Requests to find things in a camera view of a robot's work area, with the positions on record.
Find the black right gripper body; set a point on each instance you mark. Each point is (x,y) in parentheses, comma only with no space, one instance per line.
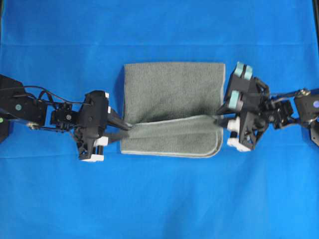
(249,99)

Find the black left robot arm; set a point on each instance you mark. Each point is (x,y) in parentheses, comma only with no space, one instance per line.
(18,105)

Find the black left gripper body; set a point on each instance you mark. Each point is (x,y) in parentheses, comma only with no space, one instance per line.
(86,125)

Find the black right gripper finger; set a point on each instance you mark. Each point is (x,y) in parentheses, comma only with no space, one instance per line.
(221,110)
(221,121)

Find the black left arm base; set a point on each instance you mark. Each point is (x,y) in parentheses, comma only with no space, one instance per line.
(4,129)

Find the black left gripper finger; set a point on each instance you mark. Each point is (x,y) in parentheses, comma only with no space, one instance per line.
(116,136)
(115,120)

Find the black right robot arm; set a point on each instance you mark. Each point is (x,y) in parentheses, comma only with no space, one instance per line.
(305,104)

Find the blue table cloth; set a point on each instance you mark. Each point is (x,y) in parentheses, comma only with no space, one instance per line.
(72,47)

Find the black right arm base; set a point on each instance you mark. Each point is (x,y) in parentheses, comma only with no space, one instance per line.
(314,132)

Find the grey microfibre towel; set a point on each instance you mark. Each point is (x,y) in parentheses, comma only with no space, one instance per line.
(172,107)

